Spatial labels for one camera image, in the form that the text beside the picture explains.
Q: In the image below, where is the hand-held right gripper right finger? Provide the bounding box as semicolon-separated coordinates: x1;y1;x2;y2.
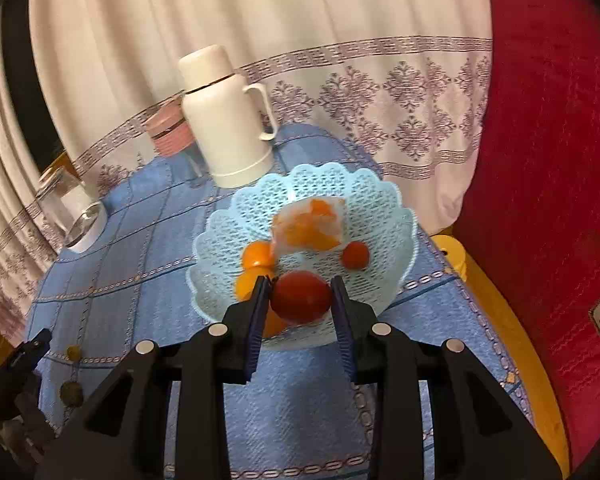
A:
329;274;565;480

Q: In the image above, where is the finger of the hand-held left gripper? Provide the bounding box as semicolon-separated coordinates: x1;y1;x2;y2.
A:
7;329;52;377

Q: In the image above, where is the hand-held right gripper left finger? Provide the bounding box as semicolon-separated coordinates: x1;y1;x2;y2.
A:
32;275;273;480

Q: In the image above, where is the red tomato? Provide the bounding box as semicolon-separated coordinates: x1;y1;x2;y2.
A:
271;270;332;324

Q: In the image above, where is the small yellow orange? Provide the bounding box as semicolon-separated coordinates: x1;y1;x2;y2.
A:
242;241;277;270

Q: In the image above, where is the small red-orange fruit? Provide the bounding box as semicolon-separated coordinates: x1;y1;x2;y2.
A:
341;241;370;270

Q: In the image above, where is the plastic bag of oranges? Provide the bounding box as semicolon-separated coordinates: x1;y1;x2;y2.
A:
271;198;345;253

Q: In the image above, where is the light blue lace plastic basket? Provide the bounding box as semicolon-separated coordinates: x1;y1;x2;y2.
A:
186;161;420;351

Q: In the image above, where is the blue checked tablecloth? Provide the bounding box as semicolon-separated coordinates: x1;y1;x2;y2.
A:
25;122;536;480

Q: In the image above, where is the clear glass pitcher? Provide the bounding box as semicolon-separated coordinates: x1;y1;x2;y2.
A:
34;165;108;253

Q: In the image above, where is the cream thermos flask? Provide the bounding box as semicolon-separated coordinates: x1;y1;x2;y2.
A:
177;45;279;189

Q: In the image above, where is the glass cup with pink lid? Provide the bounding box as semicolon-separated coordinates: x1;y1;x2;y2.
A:
145;102;206;178

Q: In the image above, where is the red cloth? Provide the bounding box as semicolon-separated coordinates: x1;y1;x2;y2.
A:
452;0;600;471

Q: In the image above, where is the cream patterned curtain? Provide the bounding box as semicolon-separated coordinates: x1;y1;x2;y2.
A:
0;0;496;321

